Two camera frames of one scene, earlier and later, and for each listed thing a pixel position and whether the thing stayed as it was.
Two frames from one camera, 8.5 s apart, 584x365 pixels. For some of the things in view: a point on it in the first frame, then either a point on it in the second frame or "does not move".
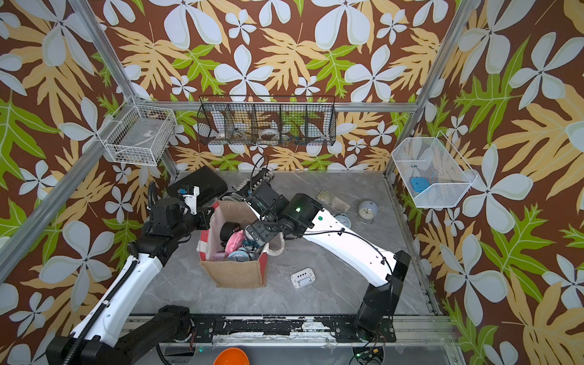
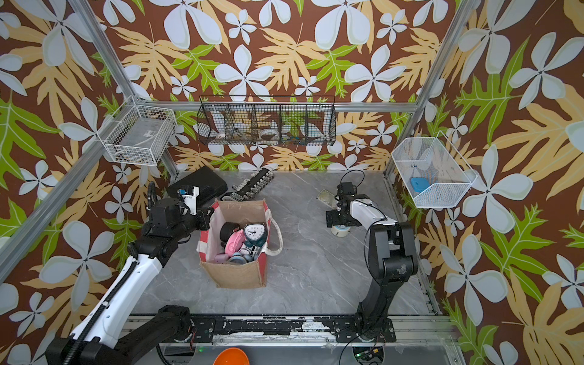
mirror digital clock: [328, 198] does not move
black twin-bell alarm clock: [226, 230] does not move
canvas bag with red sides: [233, 274] does not move
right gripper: [256, 231] to [332, 214]
